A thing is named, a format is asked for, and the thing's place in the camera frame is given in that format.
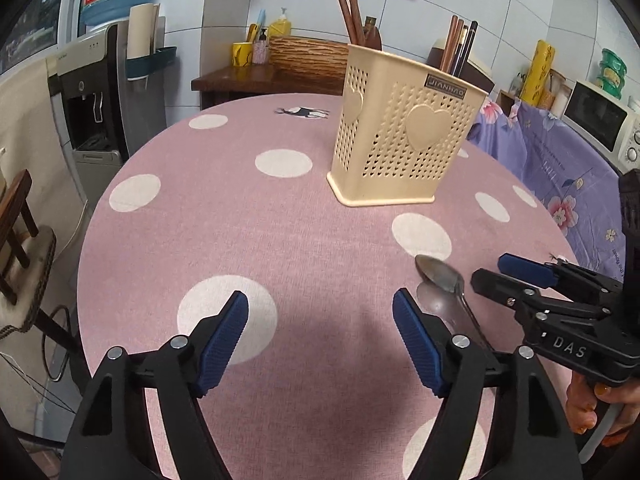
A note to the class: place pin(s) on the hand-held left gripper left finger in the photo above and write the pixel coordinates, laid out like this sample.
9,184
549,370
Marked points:
225,345

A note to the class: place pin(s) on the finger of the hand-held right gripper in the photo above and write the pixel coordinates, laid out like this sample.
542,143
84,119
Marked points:
500,285
525,267

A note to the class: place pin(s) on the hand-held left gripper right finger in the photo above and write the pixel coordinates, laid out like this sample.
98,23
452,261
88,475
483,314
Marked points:
417,345

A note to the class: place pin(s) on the metal spoon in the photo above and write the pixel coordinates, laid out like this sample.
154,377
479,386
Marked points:
434,306
442,275

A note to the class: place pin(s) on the cream perforated utensil holder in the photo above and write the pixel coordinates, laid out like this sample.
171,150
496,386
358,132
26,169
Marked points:
390,160

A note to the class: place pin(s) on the person's right hand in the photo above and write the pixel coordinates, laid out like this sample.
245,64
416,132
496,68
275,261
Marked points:
580,410

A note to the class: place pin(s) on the purple floral cloth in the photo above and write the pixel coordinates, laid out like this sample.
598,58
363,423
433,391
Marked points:
575,175

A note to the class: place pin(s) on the white microwave oven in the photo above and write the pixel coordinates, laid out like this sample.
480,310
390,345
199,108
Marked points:
595,115

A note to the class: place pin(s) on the small white bottle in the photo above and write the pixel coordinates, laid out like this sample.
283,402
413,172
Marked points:
517,84

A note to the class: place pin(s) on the yellow wrapped roll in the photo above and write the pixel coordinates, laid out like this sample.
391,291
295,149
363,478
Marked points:
537,72

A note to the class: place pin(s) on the woven chair cushion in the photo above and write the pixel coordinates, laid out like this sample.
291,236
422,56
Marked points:
35,270

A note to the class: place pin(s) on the stack of green containers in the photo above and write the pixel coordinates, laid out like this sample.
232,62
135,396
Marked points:
612,72

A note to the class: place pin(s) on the wooden chair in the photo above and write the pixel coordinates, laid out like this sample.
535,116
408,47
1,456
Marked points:
17,210

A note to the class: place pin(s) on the dark wooden side table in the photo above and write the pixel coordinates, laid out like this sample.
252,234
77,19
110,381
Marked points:
225,80

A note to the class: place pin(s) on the water dispenser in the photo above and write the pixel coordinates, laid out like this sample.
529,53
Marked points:
95,110

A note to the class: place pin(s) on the yellow mug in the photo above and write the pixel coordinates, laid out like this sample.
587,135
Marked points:
241,55

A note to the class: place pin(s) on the floral cup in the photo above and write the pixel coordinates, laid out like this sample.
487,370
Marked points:
260,53

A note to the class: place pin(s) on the wicker basket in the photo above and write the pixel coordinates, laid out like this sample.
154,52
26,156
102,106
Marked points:
305,57

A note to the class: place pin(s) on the yellow soap pump bottle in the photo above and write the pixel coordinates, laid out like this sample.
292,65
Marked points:
280,25

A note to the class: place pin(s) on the beige roll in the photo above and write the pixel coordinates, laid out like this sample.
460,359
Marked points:
142,30

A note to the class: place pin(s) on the teal wall organizer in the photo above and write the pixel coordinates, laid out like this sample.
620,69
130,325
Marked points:
155,62

